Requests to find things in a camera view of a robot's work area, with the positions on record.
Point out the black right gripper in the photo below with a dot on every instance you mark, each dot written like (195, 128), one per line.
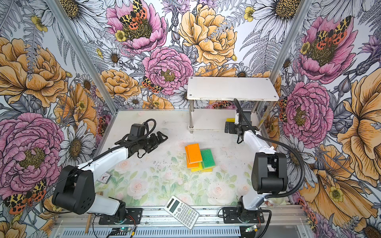
(230, 129)

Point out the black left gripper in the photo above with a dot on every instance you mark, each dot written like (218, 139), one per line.
(159, 135)

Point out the orange top sponge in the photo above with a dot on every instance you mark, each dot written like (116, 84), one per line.
(194, 153)

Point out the orange sponge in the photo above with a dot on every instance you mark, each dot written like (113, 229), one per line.
(194, 153)
(190, 165)

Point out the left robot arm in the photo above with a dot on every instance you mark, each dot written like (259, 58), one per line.
(75, 189)

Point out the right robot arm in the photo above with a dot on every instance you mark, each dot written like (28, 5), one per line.
(269, 175)

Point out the white two-tier shelf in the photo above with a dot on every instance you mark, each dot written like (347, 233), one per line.
(258, 90)

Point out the orange lower sponge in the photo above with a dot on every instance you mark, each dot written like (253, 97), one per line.
(190, 165)

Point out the green scouring sponge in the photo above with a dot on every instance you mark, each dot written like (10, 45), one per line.
(207, 159)

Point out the yellow bottom sponge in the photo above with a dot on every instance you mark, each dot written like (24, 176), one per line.
(200, 168)

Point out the small analog clock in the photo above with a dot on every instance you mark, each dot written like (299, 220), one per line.
(104, 178)

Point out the wooden stick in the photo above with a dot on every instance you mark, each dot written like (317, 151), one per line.
(89, 218)

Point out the white scientific calculator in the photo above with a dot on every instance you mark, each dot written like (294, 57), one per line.
(182, 212)

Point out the green circuit board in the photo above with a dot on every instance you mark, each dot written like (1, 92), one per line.
(123, 231)

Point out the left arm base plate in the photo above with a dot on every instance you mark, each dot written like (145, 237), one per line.
(128, 216)

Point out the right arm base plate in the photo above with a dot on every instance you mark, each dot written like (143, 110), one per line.
(232, 215)

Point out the aluminium front rail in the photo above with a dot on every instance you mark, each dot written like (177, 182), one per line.
(156, 216)

